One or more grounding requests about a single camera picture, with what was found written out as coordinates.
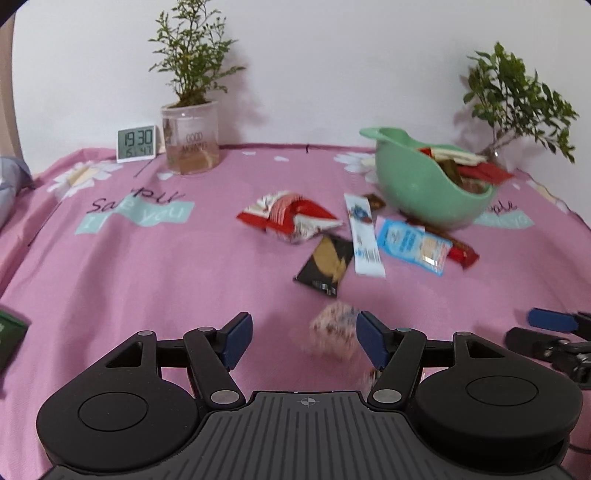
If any pink printed cloth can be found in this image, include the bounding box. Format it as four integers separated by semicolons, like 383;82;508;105
0;143;591;462

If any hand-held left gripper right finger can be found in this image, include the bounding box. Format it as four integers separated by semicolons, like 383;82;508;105
356;310;504;411

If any dark green box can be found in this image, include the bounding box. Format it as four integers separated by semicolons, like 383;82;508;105
0;310;29;373

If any red and white snack packet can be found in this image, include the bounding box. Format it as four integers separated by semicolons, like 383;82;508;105
237;190;339;234

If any black and gold snack packet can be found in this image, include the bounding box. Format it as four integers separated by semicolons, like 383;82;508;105
294;233;355;297

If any red and brown snack bar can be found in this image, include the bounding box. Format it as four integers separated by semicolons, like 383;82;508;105
406;220;481;269

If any long white stick packet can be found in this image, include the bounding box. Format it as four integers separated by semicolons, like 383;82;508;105
344;193;386;278

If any light blue snack packet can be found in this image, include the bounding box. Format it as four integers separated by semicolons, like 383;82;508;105
376;217;453;277

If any leafy plant in glass vase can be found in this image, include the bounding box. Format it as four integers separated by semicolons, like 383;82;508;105
462;42;580;172

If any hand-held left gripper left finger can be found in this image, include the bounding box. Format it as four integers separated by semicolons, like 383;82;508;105
106;311;254;411

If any feathery plant in clear cup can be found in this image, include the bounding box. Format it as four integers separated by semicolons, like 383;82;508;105
148;0;246;175

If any green plastic bowl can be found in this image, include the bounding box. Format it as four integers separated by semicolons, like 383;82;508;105
359;127;506;232

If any white digital clock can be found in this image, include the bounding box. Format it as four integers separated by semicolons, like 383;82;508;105
116;124;157;164

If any white and red flat packet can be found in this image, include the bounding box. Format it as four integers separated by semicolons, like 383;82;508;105
418;144;488;166

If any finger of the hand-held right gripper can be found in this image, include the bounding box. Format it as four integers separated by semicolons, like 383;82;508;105
527;308;591;334
505;327;591;384

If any grey cloth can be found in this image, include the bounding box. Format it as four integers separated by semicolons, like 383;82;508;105
0;156;34;227

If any curtain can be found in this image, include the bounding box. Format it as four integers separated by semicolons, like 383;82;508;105
0;14;24;158

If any pink and white snack packet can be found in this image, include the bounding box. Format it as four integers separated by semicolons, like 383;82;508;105
308;301;361;360

